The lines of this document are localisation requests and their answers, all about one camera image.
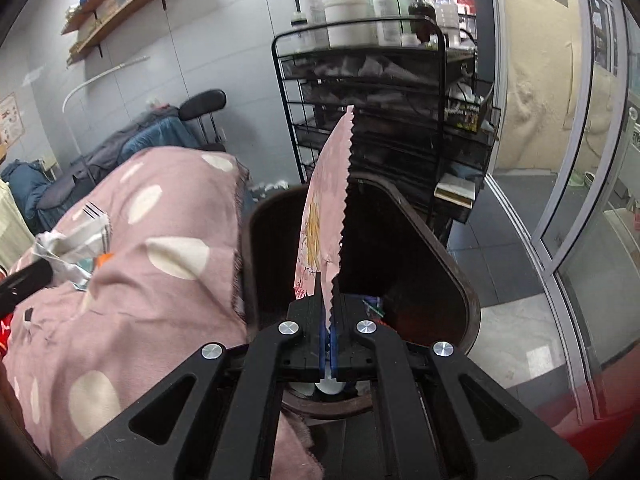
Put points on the dark brown trash bin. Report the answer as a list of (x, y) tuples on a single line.
[(406, 320)]

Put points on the white pump bottle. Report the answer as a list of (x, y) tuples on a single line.
[(314, 12)]

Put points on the black wire storage cart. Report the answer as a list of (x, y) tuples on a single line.
[(424, 120)]

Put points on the pink polka dot bedspread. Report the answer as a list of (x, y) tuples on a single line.
[(169, 285)]

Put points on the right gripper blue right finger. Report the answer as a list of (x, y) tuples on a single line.
[(335, 301)]

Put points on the large white tub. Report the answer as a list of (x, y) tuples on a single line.
[(348, 19)]

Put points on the lower wooden wall shelf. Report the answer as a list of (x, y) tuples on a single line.
[(82, 49)]

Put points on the red patterned cloth bundle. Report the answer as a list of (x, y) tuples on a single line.
[(5, 333)]

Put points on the pink snack wrapper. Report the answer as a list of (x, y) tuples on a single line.
[(320, 238)]

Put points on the cream hanging cloth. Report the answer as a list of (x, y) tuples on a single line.
[(15, 237)]

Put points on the wall poster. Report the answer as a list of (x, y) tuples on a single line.
[(11, 124)]

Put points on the black round stool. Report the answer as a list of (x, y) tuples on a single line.
[(199, 112)]

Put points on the blue massage bed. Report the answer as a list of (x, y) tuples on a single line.
[(28, 182)]

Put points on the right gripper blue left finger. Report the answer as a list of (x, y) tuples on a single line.
[(321, 330)]

